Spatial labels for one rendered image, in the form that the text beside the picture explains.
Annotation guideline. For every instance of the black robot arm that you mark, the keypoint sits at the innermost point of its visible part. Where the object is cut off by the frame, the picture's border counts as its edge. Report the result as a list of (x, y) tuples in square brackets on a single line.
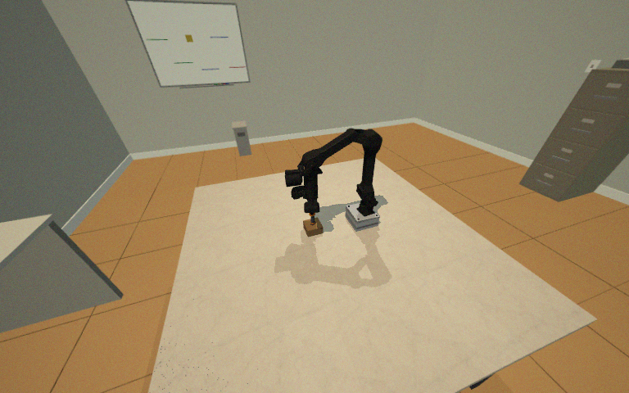
[(312, 160)]

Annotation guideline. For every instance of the tan wooden block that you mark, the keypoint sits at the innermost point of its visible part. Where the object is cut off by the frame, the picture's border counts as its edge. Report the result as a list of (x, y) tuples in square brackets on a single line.
[(312, 230)]

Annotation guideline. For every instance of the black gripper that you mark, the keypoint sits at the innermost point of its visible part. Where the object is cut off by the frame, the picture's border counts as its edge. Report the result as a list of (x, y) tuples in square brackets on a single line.
[(311, 206)]

